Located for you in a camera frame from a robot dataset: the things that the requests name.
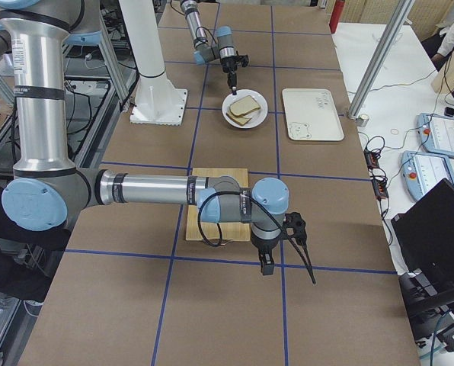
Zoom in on cream bear tray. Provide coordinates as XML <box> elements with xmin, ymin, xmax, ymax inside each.
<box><xmin>282</xmin><ymin>88</ymin><xmax>344</xmax><ymax>142</ymax></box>

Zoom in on orange black cable adapter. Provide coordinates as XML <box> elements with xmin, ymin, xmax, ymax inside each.
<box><xmin>363</xmin><ymin>149</ymin><xmax>379</xmax><ymax>170</ymax></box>

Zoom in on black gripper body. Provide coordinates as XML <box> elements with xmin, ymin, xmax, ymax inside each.
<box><xmin>251</xmin><ymin>233</ymin><xmax>280</xmax><ymax>263</ymax></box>
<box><xmin>220</xmin><ymin>56</ymin><xmax>238</xmax><ymax>74</ymax></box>

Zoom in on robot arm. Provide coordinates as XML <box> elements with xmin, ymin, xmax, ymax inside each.
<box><xmin>180</xmin><ymin>0</ymin><xmax>249</xmax><ymax>95</ymax></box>
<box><xmin>56</xmin><ymin>4</ymin><xmax>281</xmax><ymax>276</ymax></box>

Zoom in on near teach pendant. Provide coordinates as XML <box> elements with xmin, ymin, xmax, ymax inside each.
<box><xmin>401</xmin><ymin>150</ymin><xmax>454</xmax><ymax>201</ymax></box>

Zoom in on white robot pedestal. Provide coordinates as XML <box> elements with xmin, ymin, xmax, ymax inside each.
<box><xmin>120</xmin><ymin>0</ymin><xmax>187</xmax><ymax>126</ymax></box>

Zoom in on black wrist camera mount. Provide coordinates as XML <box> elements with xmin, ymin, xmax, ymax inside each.
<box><xmin>283</xmin><ymin>212</ymin><xmax>307</xmax><ymax>246</ymax></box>

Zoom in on white round plate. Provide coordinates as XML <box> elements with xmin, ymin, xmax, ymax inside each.
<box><xmin>222</xmin><ymin>89</ymin><xmax>268</xmax><ymax>129</ymax></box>

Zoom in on teach pendant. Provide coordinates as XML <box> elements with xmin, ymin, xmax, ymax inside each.
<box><xmin>401</xmin><ymin>150</ymin><xmax>454</xmax><ymax>201</ymax></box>
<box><xmin>417</xmin><ymin>113</ymin><xmax>454</xmax><ymax>158</ymax></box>

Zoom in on far teach pendant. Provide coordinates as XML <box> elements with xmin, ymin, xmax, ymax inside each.
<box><xmin>417</xmin><ymin>113</ymin><xmax>454</xmax><ymax>158</ymax></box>

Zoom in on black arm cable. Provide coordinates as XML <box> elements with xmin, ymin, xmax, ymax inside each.
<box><xmin>197</xmin><ymin>192</ymin><xmax>317</xmax><ymax>285</ymax></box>
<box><xmin>193</xmin><ymin>25</ymin><xmax>220</xmax><ymax>50</ymax></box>

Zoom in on small metal cylinder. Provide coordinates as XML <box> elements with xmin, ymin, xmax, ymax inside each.
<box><xmin>356</xmin><ymin>114</ymin><xmax>369</xmax><ymax>128</ymax></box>

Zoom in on black laptop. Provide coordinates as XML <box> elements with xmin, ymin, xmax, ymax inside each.
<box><xmin>390</xmin><ymin>177</ymin><xmax>454</xmax><ymax>283</ymax></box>

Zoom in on red fire extinguisher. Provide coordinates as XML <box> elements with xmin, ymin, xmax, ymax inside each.
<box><xmin>329</xmin><ymin>0</ymin><xmax>345</xmax><ymax>34</ymax></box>

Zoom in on metal cutting board handle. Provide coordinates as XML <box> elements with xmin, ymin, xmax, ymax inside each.
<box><xmin>200</xmin><ymin>239</ymin><xmax>235</xmax><ymax>247</ymax></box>

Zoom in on bread slice on plate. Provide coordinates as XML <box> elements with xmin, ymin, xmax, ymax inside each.
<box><xmin>226</xmin><ymin>111</ymin><xmax>251</xmax><ymax>126</ymax></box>

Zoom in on bamboo cutting board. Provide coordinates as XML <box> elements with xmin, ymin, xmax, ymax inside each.
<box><xmin>184</xmin><ymin>167</ymin><xmax>251</xmax><ymax>242</ymax></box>

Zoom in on aluminium frame post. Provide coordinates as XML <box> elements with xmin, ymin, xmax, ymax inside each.
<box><xmin>347</xmin><ymin>0</ymin><xmax>415</xmax><ymax>120</ymax></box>

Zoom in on seated person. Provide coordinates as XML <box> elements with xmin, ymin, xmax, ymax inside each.
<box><xmin>421</xmin><ymin>22</ymin><xmax>454</xmax><ymax>71</ymax></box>

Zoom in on bread slice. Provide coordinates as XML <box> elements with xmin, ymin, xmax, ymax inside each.
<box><xmin>229</xmin><ymin>95</ymin><xmax>261</xmax><ymax>116</ymax></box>
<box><xmin>226</xmin><ymin>111</ymin><xmax>251</xmax><ymax>126</ymax></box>

